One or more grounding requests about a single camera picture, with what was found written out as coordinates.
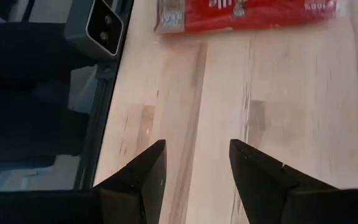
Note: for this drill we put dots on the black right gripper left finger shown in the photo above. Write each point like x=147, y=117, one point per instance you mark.
x=135, y=193

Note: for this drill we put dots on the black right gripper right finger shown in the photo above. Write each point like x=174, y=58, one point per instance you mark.
x=263, y=186

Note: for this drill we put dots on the red snack packet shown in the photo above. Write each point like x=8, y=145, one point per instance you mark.
x=259, y=15

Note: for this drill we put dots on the person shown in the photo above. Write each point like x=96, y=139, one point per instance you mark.
x=17, y=109

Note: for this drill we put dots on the grey depth camera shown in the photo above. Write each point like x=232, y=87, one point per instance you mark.
x=76, y=31

